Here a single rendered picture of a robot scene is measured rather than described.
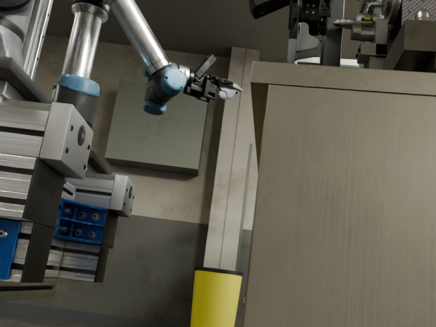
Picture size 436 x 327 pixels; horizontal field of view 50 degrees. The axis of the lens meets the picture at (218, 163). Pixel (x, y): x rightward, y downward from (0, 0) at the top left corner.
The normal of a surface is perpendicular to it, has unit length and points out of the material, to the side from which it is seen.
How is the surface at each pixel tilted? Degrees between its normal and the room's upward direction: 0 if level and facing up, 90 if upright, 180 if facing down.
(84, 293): 90
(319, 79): 90
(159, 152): 90
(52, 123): 90
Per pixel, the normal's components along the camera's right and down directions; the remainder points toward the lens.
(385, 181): -0.11, -0.26
